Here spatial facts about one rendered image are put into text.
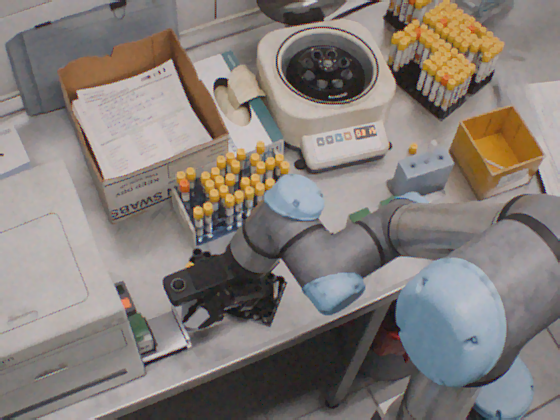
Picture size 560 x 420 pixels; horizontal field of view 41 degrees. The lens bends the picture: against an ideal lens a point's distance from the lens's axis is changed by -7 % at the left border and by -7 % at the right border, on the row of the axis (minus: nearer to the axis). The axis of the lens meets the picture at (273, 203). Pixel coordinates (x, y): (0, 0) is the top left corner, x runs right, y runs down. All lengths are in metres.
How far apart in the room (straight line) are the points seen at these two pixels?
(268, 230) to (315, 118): 0.40
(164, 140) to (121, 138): 0.08
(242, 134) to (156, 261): 0.28
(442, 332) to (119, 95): 1.00
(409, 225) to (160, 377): 0.53
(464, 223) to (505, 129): 0.73
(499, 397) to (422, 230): 0.28
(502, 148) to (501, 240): 0.91
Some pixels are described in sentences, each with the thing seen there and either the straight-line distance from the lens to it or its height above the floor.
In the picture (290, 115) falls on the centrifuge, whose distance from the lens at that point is 1.47.
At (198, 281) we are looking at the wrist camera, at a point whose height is 1.07.
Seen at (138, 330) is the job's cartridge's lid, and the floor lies 0.98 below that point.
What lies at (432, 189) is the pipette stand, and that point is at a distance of 1.53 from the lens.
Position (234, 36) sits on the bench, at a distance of 1.74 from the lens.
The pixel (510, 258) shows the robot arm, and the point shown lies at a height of 1.54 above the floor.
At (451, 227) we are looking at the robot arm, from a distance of 0.96.
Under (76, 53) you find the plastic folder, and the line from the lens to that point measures 1.58.
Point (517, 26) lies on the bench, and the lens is 1.91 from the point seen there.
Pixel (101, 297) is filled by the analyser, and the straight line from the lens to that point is 1.09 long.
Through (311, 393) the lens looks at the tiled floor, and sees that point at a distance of 2.27.
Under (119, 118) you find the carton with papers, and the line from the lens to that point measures 1.53.
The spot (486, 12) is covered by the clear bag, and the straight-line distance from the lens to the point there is 1.85.
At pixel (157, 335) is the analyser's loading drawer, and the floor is 0.91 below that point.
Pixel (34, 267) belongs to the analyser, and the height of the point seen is 1.17.
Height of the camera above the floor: 2.16
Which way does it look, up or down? 60 degrees down
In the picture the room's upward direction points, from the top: 6 degrees clockwise
